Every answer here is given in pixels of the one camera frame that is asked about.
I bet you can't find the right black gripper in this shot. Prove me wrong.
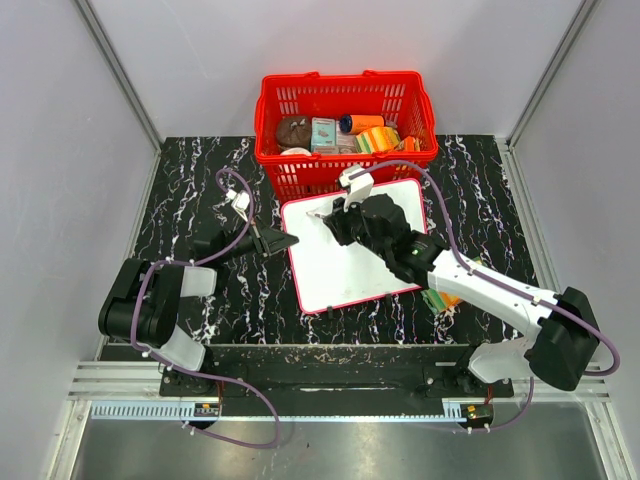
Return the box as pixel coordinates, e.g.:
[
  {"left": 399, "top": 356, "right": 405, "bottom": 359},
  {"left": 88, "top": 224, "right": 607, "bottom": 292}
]
[{"left": 324, "top": 191, "right": 391, "bottom": 261}]

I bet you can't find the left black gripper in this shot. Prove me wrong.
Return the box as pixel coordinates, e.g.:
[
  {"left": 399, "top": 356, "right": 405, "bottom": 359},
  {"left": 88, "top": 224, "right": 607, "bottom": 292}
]
[{"left": 218, "top": 213, "right": 299, "bottom": 264}]

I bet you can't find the red whiteboard marker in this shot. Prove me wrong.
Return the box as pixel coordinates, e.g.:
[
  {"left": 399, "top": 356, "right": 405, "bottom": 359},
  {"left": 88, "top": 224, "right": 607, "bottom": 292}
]
[{"left": 306, "top": 210, "right": 328, "bottom": 220}]

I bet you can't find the pink framed whiteboard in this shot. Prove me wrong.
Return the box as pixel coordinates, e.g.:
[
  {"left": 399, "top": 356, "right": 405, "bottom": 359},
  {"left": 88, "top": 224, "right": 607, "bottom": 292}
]
[{"left": 281, "top": 192, "right": 419, "bottom": 314}]

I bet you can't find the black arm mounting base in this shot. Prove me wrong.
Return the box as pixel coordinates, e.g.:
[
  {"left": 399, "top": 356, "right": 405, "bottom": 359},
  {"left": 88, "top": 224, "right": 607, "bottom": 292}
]
[{"left": 158, "top": 343, "right": 516, "bottom": 401}]

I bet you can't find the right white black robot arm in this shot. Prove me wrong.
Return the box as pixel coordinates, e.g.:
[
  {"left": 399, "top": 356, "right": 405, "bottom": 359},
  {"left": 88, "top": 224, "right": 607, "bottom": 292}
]
[{"left": 321, "top": 194, "right": 600, "bottom": 396}]

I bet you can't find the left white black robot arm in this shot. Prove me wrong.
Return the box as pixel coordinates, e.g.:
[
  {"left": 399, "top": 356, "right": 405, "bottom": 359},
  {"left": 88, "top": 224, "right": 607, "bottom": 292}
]
[{"left": 98, "top": 220, "right": 299, "bottom": 396}]

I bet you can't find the pink small box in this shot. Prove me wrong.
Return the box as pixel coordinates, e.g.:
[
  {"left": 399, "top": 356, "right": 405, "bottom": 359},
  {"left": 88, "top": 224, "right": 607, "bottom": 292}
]
[{"left": 336, "top": 130, "right": 358, "bottom": 155}]

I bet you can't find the white round lid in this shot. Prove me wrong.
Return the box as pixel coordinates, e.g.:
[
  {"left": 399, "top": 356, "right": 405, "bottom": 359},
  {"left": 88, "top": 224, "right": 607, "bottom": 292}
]
[{"left": 280, "top": 147, "right": 311, "bottom": 156}]

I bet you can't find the teal small box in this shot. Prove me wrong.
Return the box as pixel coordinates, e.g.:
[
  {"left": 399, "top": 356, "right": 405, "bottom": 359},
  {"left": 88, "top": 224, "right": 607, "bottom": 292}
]
[{"left": 310, "top": 117, "right": 338, "bottom": 155}]

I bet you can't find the yellow sponge pack in basket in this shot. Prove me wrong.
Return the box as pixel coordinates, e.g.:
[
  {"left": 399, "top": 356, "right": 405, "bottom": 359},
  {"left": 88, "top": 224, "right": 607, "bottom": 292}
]
[{"left": 354, "top": 126, "right": 401, "bottom": 154}]

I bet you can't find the orange blue can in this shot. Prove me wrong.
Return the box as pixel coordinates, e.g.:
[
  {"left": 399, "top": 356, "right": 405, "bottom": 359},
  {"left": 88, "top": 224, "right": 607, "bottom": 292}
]
[{"left": 338, "top": 114, "right": 385, "bottom": 135}]

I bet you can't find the red plastic shopping basket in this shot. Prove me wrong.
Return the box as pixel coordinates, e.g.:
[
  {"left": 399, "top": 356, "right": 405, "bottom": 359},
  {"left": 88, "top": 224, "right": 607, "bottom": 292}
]
[{"left": 254, "top": 70, "right": 439, "bottom": 204}]

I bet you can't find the brown chocolate muffin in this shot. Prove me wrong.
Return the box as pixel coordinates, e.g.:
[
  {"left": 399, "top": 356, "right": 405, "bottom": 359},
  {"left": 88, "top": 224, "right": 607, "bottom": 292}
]
[{"left": 276, "top": 115, "right": 312, "bottom": 151}]

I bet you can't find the orange snack packet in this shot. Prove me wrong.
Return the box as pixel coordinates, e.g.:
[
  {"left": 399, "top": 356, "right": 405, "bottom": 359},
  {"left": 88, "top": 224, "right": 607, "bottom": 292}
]
[{"left": 394, "top": 136, "right": 421, "bottom": 152}]

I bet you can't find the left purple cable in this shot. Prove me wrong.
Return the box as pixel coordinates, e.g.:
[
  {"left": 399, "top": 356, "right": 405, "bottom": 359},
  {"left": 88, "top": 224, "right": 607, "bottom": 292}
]
[{"left": 129, "top": 168, "right": 256, "bottom": 361}]

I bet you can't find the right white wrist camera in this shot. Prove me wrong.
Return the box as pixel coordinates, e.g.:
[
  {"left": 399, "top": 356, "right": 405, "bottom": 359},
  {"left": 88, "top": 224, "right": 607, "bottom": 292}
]
[{"left": 338, "top": 165, "right": 374, "bottom": 211}]

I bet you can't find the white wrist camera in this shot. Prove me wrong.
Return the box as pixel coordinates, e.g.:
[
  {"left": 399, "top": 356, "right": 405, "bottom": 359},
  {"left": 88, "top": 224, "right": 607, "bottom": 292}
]
[
  {"left": 226, "top": 189, "right": 251, "bottom": 221},
  {"left": 338, "top": 165, "right": 374, "bottom": 211}
]

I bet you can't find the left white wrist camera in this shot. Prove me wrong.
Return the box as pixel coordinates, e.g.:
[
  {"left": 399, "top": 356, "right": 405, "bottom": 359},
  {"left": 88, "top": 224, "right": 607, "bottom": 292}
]
[{"left": 226, "top": 189, "right": 251, "bottom": 221}]

